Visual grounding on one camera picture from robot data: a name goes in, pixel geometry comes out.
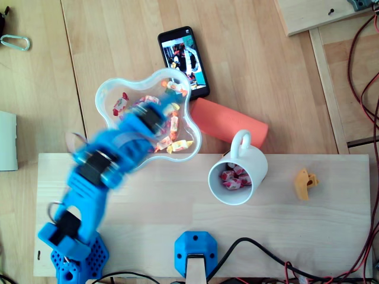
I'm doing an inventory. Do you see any orange cylindrical case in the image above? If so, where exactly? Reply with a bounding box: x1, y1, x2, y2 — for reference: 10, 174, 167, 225
189, 97, 269, 149

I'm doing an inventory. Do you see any translucent wavy plastic bowl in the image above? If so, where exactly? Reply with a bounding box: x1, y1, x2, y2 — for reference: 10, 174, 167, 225
94, 67, 204, 174

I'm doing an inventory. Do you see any black smartphone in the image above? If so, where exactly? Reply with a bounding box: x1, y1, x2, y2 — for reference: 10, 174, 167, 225
157, 25, 211, 100

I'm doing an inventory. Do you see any white ceramic mug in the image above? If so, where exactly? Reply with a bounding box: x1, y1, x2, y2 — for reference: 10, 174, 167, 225
207, 129, 269, 206

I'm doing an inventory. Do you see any white box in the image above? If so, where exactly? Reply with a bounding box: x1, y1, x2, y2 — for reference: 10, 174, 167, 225
0, 111, 18, 172

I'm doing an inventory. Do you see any silver carabiner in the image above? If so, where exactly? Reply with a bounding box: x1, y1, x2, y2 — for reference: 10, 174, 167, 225
0, 34, 31, 51

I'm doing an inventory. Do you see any yellow 3D-printed part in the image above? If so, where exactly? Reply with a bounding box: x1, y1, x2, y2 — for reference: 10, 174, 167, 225
295, 167, 320, 201

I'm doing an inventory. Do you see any small wooden panel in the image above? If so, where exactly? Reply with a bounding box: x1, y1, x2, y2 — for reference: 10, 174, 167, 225
274, 0, 377, 37

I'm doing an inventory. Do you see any wooden stick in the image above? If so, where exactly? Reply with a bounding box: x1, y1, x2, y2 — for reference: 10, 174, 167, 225
185, 254, 207, 284

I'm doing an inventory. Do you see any light wooden board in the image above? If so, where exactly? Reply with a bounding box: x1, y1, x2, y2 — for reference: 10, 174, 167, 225
33, 153, 373, 279

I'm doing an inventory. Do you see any black object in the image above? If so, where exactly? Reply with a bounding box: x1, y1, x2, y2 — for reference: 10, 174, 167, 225
0, 5, 10, 34

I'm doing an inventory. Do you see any grey plastic part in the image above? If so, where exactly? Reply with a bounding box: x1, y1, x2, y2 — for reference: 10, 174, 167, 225
348, 0, 373, 12

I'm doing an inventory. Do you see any blue 3D-printed mount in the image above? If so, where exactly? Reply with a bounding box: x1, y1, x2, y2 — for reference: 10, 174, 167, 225
174, 231, 219, 279

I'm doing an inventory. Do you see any wooden rail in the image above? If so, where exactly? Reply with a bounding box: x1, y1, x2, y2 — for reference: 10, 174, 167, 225
309, 26, 351, 154

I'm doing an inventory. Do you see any thick black cable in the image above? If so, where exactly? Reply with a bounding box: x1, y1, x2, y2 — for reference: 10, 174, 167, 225
205, 237, 379, 282

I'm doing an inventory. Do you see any thin black cable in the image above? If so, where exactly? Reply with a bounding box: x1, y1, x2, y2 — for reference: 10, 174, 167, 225
85, 271, 162, 284

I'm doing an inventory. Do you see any red black braided cable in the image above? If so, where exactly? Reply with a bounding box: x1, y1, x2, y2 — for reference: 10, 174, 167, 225
340, 13, 379, 280
359, 73, 379, 122

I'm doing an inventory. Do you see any thin red wire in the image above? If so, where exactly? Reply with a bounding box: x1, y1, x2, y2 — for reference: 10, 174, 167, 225
284, 260, 334, 282

